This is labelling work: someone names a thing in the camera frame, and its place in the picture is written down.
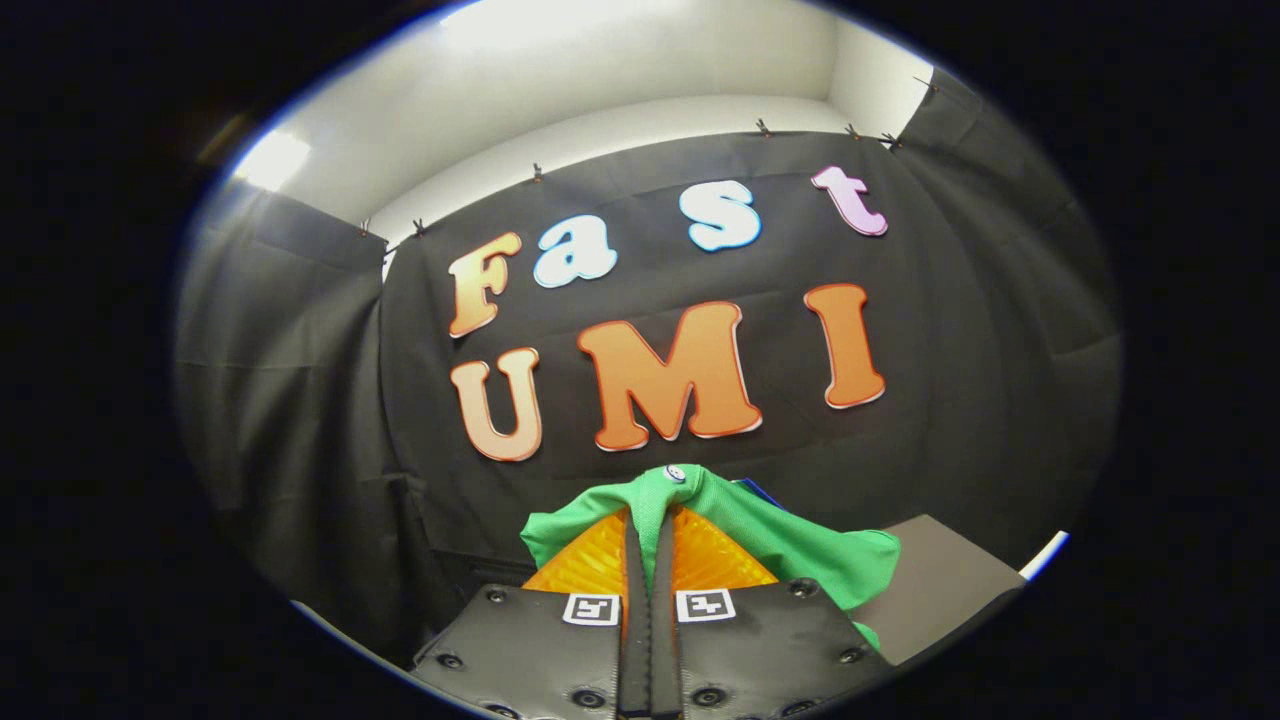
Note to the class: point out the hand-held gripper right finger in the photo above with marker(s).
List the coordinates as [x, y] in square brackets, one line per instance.
[780, 650]

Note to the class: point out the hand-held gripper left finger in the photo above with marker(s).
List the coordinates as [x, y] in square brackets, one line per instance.
[520, 650]

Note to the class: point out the green polo shirt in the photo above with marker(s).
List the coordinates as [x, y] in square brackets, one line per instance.
[800, 550]

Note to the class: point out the row of small backdrop clips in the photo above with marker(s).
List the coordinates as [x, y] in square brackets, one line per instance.
[537, 172]

